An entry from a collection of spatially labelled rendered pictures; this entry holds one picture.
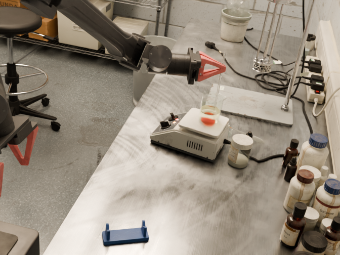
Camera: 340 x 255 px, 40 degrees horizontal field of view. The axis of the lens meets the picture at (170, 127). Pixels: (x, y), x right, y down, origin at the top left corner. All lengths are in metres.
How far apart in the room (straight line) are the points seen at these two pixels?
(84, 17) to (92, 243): 0.48
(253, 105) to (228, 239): 0.68
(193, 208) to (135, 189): 0.15
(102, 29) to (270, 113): 0.77
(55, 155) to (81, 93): 0.75
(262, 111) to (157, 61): 0.60
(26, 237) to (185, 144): 0.63
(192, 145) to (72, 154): 1.38
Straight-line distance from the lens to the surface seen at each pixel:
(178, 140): 1.32
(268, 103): 1.69
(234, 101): 1.65
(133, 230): 1.06
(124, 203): 1.14
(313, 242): 1.07
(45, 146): 2.67
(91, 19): 1.01
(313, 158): 1.30
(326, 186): 1.16
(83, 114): 2.98
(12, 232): 1.64
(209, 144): 1.29
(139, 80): 2.98
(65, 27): 3.61
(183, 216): 1.13
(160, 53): 1.13
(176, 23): 3.76
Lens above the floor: 1.49
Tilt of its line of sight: 31 degrees down
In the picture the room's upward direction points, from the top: 8 degrees clockwise
